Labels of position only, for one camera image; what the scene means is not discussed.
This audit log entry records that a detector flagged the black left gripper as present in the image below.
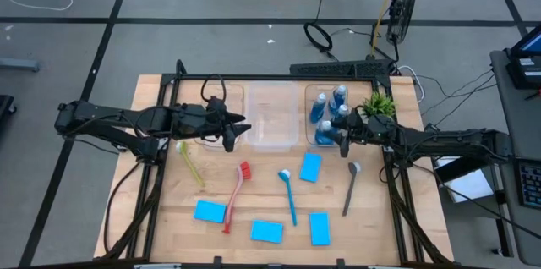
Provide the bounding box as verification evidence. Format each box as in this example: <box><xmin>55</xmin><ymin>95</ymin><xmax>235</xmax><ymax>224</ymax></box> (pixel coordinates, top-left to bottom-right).
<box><xmin>172</xmin><ymin>103</ymin><xmax>252</xmax><ymax>154</ymax></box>

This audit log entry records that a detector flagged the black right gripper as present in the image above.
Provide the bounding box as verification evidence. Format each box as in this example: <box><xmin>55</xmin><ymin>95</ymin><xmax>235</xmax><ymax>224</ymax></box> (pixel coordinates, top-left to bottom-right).
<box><xmin>332</xmin><ymin>114</ymin><xmax>401</xmax><ymax>158</ymax></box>

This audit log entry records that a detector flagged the grey spoon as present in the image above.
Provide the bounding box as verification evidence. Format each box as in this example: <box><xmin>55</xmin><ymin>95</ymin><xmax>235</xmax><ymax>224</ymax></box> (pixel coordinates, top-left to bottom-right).
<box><xmin>341</xmin><ymin>162</ymin><xmax>362</xmax><ymax>218</ymax></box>

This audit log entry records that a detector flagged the red and pink dish brush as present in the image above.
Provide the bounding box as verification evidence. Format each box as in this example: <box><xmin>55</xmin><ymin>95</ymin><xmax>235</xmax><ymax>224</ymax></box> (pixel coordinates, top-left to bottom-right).
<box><xmin>221</xmin><ymin>161</ymin><xmax>253</xmax><ymax>235</ymax></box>

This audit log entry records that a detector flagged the tall clear plastic bin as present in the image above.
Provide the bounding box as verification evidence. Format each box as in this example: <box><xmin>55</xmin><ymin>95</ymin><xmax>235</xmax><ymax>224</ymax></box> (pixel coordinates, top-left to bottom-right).
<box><xmin>244</xmin><ymin>80</ymin><xmax>300</xmax><ymax>154</ymax></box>

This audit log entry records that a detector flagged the blue sponge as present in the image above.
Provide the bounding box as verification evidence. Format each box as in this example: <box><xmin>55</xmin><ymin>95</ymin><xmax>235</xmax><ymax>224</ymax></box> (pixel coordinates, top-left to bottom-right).
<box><xmin>309</xmin><ymin>211</ymin><xmax>332</xmax><ymax>247</ymax></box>
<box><xmin>249</xmin><ymin>219</ymin><xmax>284</xmax><ymax>245</ymax></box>
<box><xmin>193</xmin><ymin>200</ymin><xmax>228</xmax><ymax>224</ymax></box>
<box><xmin>298</xmin><ymin>151</ymin><xmax>323</xmax><ymax>184</ymax></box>

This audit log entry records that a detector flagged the green dish brush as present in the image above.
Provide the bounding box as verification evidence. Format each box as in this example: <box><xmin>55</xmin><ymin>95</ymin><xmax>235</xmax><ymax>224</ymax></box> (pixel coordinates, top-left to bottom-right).
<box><xmin>175</xmin><ymin>140</ymin><xmax>207</xmax><ymax>189</ymax></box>

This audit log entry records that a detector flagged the clear bin with handles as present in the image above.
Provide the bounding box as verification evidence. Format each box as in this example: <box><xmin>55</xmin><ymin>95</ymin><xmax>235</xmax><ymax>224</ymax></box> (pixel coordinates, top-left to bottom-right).
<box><xmin>303</xmin><ymin>82</ymin><xmax>355</xmax><ymax>151</ymax></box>
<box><xmin>198</xmin><ymin>82</ymin><xmax>246</xmax><ymax>151</ymax></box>

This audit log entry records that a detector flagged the teal dish brush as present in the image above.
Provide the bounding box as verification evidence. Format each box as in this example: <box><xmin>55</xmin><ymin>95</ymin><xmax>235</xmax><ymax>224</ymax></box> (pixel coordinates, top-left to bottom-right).
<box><xmin>277</xmin><ymin>168</ymin><xmax>298</xmax><ymax>227</ymax></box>

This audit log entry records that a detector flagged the green plant in white pot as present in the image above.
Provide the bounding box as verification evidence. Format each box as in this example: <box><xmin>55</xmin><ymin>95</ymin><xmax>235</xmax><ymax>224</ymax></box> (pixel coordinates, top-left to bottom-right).
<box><xmin>361</xmin><ymin>91</ymin><xmax>397</xmax><ymax>118</ymax></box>

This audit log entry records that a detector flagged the black perforated metal bar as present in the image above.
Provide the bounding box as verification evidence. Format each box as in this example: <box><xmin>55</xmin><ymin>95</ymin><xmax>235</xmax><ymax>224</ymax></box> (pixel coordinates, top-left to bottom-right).
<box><xmin>289</xmin><ymin>59</ymin><xmax>396</xmax><ymax>78</ymax></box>

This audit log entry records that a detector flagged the white paper sheet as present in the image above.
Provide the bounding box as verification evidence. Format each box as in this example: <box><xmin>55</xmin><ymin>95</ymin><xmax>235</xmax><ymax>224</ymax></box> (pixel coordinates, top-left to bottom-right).
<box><xmin>437</xmin><ymin>156</ymin><xmax>495</xmax><ymax>205</ymax></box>

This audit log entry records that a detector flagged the black floor fan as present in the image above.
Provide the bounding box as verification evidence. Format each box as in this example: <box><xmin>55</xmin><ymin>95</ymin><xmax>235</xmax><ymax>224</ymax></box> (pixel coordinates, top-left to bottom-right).
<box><xmin>385</xmin><ymin>0</ymin><xmax>420</xmax><ymax>46</ymax></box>

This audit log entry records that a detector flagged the grey desk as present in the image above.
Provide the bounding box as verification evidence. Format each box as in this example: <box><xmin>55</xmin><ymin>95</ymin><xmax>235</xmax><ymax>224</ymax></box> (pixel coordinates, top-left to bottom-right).
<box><xmin>489</xmin><ymin>48</ymin><xmax>541</xmax><ymax>266</ymax></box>

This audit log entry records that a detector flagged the black box with label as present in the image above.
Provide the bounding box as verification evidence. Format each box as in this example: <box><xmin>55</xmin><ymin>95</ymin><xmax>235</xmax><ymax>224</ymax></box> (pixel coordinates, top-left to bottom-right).
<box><xmin>505</xmin><ymin>55</ymin><xmax>541</xmax><ymax>91</ymax></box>

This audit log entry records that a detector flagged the black keyboard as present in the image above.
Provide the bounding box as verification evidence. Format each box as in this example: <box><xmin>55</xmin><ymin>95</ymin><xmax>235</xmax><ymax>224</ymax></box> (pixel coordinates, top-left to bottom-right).
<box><xmin>517</xmin><ymin>159</ymin><xmax>541</xmax><ymax>211</ymax></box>

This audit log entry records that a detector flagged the laptop with blue screen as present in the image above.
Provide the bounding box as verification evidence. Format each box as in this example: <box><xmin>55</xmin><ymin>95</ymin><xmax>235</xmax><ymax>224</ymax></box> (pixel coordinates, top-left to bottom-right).
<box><xmin>509</xmin><ymin>23</ymin><xmax>541</xmax><ymax>61</ymax></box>

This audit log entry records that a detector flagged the grey floor bar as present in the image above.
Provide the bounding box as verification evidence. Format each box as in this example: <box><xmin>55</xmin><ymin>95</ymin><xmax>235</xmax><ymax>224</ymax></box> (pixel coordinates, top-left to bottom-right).
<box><xmin>0</xmin><ymin>57</ymin><xmax>41</xmax><ymax>74</ymax></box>

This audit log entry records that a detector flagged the black floor stand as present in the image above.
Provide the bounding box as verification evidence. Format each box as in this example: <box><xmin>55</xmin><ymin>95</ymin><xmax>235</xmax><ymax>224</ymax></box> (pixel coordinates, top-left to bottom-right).
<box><xmin>0</xmin><ymin>94</ymin><xmax>18</xmax><ymax>118</ymax></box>

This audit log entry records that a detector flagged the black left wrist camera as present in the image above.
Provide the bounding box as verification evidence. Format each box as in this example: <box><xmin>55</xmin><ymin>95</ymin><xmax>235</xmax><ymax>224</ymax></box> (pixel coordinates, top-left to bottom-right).
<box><xmin>205</xmin><ymin>96</ymin><xmax>227</xmax><ymax>113</ymax></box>

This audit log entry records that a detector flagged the black left wrist camera cable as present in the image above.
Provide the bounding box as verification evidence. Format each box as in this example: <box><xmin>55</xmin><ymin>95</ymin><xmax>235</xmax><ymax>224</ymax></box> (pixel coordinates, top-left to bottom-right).
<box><xmin>200</xmin><ymin>74</ymin><xmax>228</xmax><ymax>103</ymax></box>

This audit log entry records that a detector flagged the black hanging cable with coil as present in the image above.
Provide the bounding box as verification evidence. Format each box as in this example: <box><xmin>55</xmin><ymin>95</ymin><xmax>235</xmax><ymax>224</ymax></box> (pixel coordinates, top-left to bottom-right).
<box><xmin>303</xmin><ymin>0</ymin><xmax>339</xmax><ymax>61</ymax></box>

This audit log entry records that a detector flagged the yellow hanging cord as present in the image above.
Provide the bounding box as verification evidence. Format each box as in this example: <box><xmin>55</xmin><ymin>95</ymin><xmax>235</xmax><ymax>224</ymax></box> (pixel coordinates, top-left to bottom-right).
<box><xmin>370</xmin><ymin>0</ymin><xmax>402</xmax><ymax>58</ymax></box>

